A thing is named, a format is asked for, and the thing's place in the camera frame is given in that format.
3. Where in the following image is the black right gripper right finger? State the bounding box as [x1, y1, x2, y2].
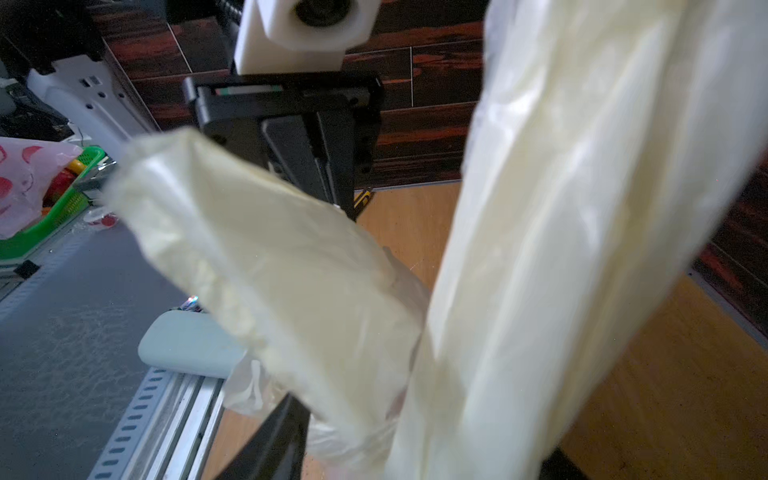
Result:
[538, 448, 588, 480]

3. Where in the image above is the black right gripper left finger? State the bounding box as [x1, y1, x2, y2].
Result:
[216, 394, 310, 480]

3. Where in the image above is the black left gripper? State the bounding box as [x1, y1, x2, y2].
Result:
[182, 71, 384, 219]

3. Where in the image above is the white fruit-print plastic bag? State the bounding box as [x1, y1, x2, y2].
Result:
[106, 1, 767, 479]

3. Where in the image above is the pale green cylinder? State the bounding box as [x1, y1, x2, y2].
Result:
[138, 310, 246, 379]

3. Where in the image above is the green crate outside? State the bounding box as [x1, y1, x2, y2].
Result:
[1, 146, 107, 261]

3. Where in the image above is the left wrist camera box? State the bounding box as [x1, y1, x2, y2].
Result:
[233, 0, 381, 75]

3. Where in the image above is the metal base rail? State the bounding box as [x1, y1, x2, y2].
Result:
[89, 367, 224, 480]

